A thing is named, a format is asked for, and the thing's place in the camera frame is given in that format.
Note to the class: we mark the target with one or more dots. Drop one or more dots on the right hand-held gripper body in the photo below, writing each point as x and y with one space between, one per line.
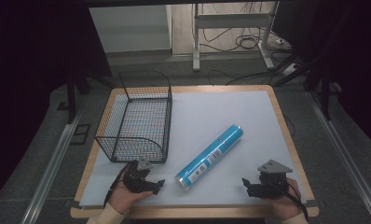
272 180

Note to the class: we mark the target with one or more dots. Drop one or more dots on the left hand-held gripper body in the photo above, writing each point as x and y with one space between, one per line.
136 177

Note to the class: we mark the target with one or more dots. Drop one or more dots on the person's left hand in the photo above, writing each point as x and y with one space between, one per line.
124 197

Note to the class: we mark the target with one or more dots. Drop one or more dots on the person's right hand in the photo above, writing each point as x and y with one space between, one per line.
283 203

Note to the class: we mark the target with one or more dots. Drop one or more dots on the blue roll with white label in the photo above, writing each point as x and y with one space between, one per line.
210 157

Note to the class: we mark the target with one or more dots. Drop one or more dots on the white table mat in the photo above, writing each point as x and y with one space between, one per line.
224 112

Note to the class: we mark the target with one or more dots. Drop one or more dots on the black metal stand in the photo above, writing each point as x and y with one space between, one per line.
326 96
71 99

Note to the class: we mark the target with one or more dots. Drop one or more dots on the white power strip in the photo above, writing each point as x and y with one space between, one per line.
290 69

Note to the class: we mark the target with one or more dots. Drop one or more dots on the white board panel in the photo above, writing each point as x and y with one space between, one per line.
130 28

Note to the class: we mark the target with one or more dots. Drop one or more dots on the dark monitor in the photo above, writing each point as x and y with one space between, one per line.
283 18

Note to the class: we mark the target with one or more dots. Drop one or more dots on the aluminium rail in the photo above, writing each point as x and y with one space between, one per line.
51 168
345 155

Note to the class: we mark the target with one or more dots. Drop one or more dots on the white metal desk frame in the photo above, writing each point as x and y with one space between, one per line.
233 21

